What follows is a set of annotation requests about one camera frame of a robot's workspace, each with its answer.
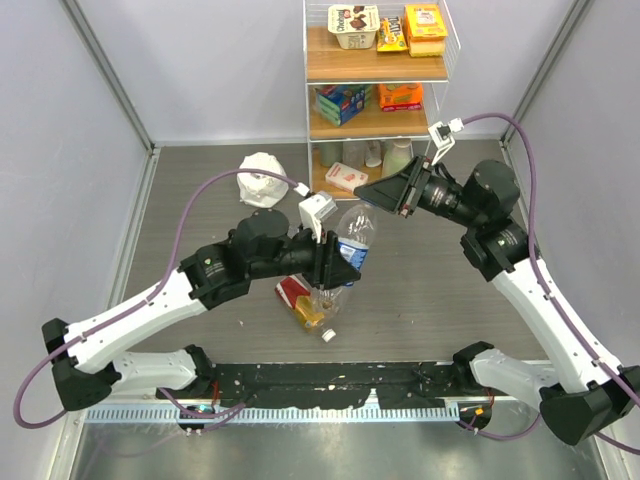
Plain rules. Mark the orange yellow sponge pack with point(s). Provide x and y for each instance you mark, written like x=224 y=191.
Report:
x=426 y=31

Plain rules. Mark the pale green cup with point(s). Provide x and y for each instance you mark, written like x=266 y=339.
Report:
x=330 y=153

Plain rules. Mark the white chocolate yogurt tub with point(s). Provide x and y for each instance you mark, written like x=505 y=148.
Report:
x=354 y=26

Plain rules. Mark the slotted grey cable duct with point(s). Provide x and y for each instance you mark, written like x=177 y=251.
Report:
x=163 y=413

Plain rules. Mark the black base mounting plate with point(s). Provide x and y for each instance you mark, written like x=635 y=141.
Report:
x=338 y=386

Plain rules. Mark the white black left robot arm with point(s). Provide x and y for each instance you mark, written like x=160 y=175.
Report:
x=93 y=358

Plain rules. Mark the amber drink bottle red label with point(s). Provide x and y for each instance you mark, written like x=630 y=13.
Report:
x=297 y=297

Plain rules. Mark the clear plastic cup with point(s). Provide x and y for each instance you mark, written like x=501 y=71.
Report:
x=354 y=153

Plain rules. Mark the white green bottle on shelf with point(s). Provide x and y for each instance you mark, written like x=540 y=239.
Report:
x=397 y=155

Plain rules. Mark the orange cracker box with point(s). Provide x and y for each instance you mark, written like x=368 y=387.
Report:
x=400 y=97

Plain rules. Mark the white red tissue box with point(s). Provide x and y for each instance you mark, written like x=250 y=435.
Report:
x=345 y=178

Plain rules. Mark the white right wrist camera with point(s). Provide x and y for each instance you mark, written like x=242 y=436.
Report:
x=443 y=136

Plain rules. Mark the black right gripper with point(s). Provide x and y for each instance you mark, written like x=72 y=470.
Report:
x=398 y=193

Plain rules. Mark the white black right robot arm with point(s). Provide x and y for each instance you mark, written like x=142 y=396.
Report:
x=586 y=388

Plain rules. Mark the yellow candy bag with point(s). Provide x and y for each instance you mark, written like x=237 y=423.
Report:
x=390 y=37

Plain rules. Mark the white crumpled paper bag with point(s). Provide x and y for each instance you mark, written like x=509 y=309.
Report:
x=258 y=190

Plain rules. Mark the blue green box pack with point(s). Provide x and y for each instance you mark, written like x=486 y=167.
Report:
x=339 y=104

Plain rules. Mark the white wire wooden shelf rack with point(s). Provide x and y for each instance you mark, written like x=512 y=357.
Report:
x=326 y=63

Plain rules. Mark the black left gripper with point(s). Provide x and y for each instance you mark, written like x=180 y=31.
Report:
x=335 y=274

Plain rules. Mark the clear Pepsi bottle blue label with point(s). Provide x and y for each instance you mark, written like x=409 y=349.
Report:
x=356 y=232

